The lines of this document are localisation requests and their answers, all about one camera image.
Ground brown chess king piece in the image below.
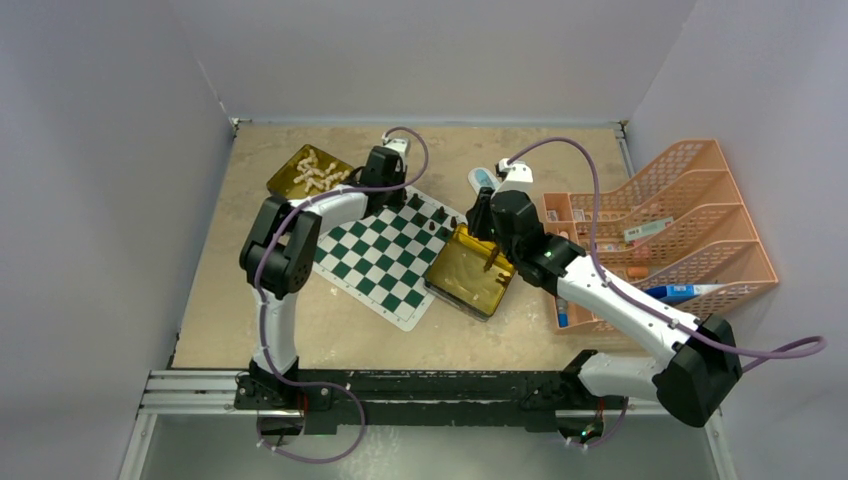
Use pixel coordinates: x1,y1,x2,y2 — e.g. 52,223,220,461
483,246,500,272

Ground gold tin brown pieces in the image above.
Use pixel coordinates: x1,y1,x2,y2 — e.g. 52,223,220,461
424,223,516,322

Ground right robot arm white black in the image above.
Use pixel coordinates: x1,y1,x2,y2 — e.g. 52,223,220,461
467,187,743,427

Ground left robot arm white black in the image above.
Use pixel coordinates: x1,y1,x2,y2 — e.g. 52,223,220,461
236,139,409,409

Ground white chess pieces pile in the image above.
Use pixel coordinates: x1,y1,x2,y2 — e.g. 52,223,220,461
293,148,353,195

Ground gold tin white pieces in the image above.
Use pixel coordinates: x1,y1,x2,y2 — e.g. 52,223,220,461
266,144,353,199

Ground green white chess mat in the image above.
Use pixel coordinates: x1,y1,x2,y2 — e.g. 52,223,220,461
313,187,466,332

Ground blue white packaged item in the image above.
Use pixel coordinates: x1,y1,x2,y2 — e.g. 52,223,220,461
467,167,501,193

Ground blue capped tube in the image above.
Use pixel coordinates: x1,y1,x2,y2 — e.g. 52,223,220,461
555,297,569,329

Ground white label card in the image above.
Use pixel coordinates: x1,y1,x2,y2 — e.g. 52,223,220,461
623,216,674,243

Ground peach plastic file organizer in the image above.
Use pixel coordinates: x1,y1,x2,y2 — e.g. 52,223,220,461
542,140,778,317

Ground blue box in organizer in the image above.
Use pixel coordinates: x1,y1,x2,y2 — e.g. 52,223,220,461
645,284,724,305

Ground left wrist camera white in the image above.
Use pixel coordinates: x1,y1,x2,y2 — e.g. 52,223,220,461
382,136,410,160

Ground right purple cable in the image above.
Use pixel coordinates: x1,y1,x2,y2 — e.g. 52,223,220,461
506,137,828,374

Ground black metal base frame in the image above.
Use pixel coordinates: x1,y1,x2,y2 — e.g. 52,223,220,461
234,367,624,436

